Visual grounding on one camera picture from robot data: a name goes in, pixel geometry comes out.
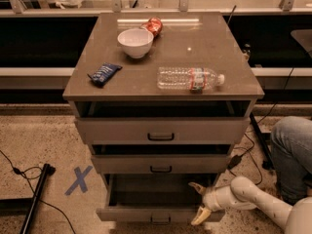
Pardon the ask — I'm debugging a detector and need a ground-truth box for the blue tape cross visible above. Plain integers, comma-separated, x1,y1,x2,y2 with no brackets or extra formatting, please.
65,166,93,196

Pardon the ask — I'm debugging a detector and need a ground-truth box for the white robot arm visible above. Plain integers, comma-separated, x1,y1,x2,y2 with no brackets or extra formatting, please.
189,176,312,234

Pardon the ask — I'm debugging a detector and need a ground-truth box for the black floor cable left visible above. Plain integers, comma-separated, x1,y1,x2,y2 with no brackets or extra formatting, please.
0,149,77,234

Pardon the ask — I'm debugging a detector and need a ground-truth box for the black stand leg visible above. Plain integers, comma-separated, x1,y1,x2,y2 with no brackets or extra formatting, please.
0,164,56,234

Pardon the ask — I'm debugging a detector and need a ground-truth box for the grey drawer cabinet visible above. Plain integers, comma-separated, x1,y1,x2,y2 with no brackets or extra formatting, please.
62,11,265,226

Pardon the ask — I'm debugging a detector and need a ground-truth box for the crushed red soda can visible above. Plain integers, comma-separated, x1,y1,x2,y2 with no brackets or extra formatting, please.
140,18,163,37

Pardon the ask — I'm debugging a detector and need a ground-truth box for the black power adapter cable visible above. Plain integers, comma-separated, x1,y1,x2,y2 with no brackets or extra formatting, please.
226,54,312,187

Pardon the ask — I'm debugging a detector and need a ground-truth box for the grey drawer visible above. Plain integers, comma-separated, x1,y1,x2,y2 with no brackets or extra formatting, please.
75,117,249,145
91,155,229,174
97,174,217,224

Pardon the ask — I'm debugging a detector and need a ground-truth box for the person leg in jeans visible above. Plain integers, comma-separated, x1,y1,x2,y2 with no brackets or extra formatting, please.
270,116,312,205

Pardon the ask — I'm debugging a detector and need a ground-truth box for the blue snack bag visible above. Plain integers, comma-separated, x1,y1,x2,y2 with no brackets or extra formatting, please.
88,62,122,88

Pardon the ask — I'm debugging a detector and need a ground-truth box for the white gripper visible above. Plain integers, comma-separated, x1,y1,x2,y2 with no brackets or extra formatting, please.
188,182,235,226

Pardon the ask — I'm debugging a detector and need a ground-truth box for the white bowl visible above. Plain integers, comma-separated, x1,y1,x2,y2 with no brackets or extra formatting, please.
117,28,154,59

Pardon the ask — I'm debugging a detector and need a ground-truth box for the clear plastic water bottle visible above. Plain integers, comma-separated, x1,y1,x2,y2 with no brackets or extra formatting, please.
157,67,225,93

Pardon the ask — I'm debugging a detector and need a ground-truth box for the metal railing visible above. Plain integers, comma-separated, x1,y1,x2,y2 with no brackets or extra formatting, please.
0,0,312,17

